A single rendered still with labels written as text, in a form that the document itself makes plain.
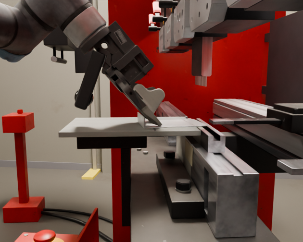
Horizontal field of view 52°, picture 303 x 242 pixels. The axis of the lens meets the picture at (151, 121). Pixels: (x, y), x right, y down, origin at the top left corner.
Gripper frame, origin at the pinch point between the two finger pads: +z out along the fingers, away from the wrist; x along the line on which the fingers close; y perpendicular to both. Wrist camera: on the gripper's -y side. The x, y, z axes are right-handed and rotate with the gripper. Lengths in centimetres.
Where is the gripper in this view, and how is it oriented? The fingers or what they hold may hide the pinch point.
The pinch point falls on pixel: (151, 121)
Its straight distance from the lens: 64.1
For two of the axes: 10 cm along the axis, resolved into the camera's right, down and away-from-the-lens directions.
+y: 7.5, -6.6, 0.4
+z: 6.3, 7.4, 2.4
